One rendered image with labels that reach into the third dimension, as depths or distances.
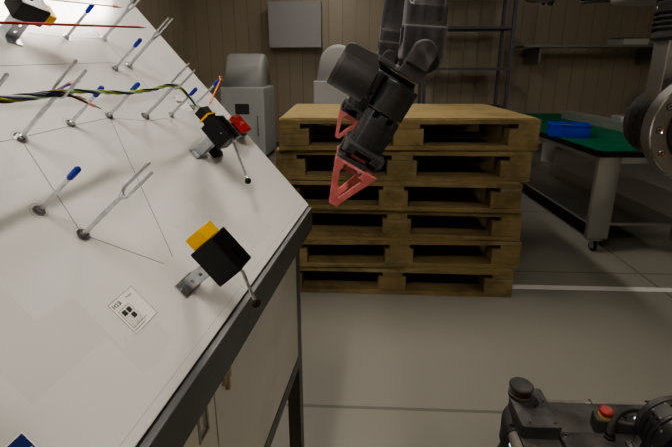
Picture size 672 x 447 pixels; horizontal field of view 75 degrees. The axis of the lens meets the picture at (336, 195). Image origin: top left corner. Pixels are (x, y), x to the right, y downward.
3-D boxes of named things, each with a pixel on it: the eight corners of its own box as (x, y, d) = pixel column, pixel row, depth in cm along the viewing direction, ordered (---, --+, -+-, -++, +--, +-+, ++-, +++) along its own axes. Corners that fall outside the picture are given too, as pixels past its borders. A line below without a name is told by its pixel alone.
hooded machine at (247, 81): (238, 150, 668) (232, 54, 629) (276, 151, 663) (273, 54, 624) (223, 160, 602) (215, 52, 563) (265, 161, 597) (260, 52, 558)
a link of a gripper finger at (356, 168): (311, 198, 65) (343, 143, 63) (316, 185, 72) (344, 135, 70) (351, 220, 66) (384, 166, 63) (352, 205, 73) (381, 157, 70)
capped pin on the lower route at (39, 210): (31, 213, 53) (72, 168, 50) (33, 204, 54) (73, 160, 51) (44, 217, 54) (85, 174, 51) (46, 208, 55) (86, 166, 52)
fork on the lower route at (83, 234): (90, 242, 57) (159, 175, 53) (76, 240, 55) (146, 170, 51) (88, 229, 58) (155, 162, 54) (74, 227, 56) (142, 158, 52)
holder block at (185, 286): (222, 338, 65) (270, 302, 62) (164, 277, 63) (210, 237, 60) (234, 320, 69) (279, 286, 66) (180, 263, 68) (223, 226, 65)
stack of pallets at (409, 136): (475, 234, 337) (488, 103, 310) (521, 298, 246) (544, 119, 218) (294, 232, 343) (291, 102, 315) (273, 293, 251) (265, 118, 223)
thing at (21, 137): (31, 142, 59) (92, 70, 55) (20, 145, 58) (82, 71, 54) (19, 131, 59) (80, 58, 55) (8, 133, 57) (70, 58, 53)
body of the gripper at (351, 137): (339, 151, 63) (366, 105, 61) (342, 140, 73) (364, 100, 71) (378, 174, 64) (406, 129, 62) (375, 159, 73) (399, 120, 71)
